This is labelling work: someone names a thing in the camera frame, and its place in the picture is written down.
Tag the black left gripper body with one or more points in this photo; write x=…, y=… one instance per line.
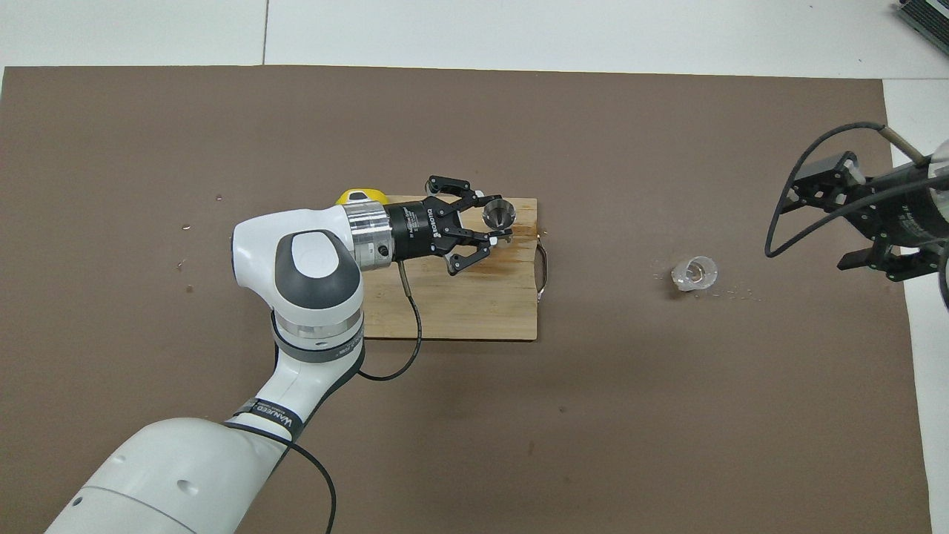
x=419, y=230

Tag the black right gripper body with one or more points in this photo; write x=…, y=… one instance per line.
x=912, y=211

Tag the steel jigger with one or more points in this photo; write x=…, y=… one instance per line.
x=498, y=211

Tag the clear plastic cup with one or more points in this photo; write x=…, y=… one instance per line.
x=695, y=273

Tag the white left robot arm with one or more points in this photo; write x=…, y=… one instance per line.
x=296, y=245

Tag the wooden cutting board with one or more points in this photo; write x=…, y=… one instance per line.
x=474, y=304

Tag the yellow lemon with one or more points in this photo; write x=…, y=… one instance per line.
x=363, y=195

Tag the grey ribbed device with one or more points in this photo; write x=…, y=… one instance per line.
x=927, y=18

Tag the brown table mat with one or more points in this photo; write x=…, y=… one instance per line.
x=667, y=415

